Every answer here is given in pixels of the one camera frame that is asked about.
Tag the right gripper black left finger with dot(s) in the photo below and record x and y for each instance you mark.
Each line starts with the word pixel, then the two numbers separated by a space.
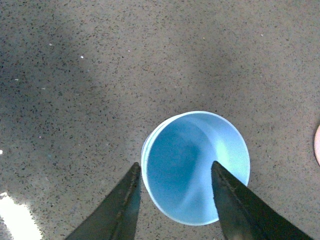
pixel 117 215

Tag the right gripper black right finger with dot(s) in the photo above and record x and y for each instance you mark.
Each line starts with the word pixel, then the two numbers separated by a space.
pixel 245 216

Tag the pink bowl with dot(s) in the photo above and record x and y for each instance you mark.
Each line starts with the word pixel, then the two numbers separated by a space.
pixel 316 145

